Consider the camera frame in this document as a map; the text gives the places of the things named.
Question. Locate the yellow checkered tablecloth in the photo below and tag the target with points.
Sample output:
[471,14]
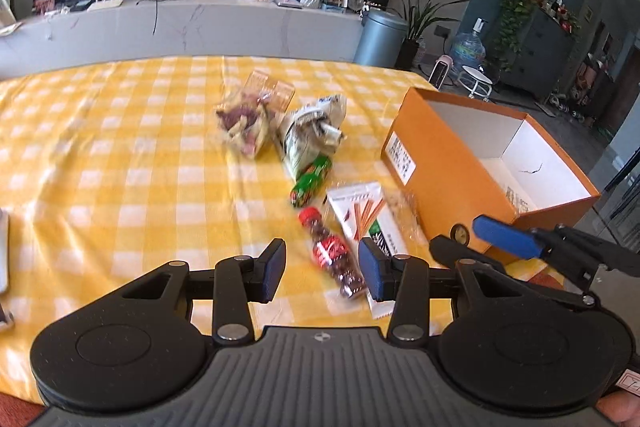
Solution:
[125,167]

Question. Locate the white biscuit sticks packet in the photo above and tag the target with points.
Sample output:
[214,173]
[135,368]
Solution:
[370,214]

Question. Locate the blue-grey cabinet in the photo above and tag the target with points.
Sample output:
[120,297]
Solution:
[540,52]

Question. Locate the orange cardboard box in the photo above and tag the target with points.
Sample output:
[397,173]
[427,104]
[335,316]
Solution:
[450,187]

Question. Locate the white round stool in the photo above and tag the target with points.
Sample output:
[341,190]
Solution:
[476,77]

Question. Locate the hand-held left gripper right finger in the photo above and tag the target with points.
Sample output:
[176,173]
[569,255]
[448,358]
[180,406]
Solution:
[372,267]

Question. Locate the long-leaf potted plant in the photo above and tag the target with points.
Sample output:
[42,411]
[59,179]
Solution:
[417,17]

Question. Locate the blue water jug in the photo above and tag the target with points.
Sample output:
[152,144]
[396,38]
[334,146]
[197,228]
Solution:
[467,49]

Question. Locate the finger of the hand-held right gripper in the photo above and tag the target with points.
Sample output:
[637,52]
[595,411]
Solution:
[505,237]
[460,252]

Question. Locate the green candy packet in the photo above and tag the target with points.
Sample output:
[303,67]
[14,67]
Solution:
[310,179]

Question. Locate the silver trash bin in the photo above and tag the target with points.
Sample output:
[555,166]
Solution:
[379,39]

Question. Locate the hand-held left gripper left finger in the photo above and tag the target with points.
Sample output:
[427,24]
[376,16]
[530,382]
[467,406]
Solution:
[272,269]

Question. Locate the pink space heater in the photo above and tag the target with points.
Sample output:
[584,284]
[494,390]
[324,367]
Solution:
[441,72]

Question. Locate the dried fruit chips bag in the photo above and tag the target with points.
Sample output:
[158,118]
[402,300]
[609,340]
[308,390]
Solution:
[247,117]

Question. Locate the red bottle-shaped candy pack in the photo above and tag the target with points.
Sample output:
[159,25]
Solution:
[327,247]

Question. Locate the white marble tv console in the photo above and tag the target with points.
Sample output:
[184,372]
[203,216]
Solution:
[200,27]

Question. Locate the white snack bag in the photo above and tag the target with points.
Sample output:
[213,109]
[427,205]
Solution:
[307,132]

